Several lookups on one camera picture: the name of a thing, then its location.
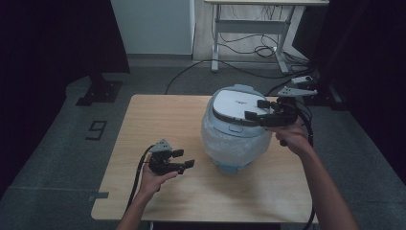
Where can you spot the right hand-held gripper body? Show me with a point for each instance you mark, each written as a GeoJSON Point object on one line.
{"type": "Point", "coordinates": [284, 110]}

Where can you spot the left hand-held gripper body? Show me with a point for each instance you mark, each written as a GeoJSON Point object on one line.
{"type": "Point", "coordinates": [161, 158]}

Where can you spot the white rice cooker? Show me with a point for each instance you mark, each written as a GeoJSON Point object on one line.
{"type": "Point", "coordinates": [234, 127]}

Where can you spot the person's left hand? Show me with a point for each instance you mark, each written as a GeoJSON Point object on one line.
{"type": "Point", "coordinates": [153, 182]}

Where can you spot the person's right hand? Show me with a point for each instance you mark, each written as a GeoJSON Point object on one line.
{"type": "Point", "coordinates": [292, 135]}

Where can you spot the light grey device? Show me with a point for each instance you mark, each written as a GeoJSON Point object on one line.
{"type": "Point", "coordinates": [301, 80]}

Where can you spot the grey tape piece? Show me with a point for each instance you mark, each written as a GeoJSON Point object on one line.
{"type": "Point", "coordinates": [99, 195]}

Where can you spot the black stand base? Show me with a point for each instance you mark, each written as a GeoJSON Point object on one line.
{"type": "Point", "coordinates": [99, 91]}

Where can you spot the dark curtain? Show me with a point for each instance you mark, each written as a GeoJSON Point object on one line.
{"type": "Point", "coordinates": [48, 48]}
{"type": "Point", "coordinates": [367, 64]}

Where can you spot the white desk frame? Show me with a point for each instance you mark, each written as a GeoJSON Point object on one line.
{"type": "Point", "coordinates": [249, 25]}

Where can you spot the white wall panel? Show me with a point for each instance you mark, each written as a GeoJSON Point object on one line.
{"type": "Point", "coordinates": [153, 25]}

